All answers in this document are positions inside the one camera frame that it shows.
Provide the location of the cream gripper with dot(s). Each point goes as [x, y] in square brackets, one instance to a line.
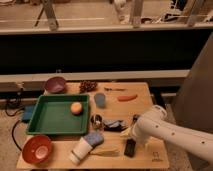
[126, 133]

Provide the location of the black whiteboard eraser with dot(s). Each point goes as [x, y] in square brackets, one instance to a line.
[130, 148]

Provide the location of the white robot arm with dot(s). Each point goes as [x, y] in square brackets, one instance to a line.
[152, 123]

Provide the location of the black binder clip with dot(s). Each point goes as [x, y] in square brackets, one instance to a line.
[135, 118]

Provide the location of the small metal cup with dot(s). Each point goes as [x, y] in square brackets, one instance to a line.
[96, 121]

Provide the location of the orange carrot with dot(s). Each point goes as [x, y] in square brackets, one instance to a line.
[127, 98]

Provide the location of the blue plastic cup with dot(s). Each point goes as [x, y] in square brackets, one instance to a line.
[100, 100]

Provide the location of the white paper cup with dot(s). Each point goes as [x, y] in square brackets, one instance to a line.
[80, 151]

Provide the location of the small dark knife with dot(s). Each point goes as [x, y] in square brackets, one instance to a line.
[113, 89]

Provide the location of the orange fruit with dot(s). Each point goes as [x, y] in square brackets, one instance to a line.
[76, 108]

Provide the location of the bunch of dark grapes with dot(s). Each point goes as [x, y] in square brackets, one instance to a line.
[87, 86]

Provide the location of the green plastic tray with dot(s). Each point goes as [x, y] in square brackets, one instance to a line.
[52, 115]

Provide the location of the purple bowl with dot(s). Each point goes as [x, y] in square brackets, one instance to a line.
[55, 85]

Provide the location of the red bowl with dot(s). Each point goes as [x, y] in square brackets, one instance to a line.
[37, 149]

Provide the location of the blue power box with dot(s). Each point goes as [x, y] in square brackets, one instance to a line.
[27, 113]

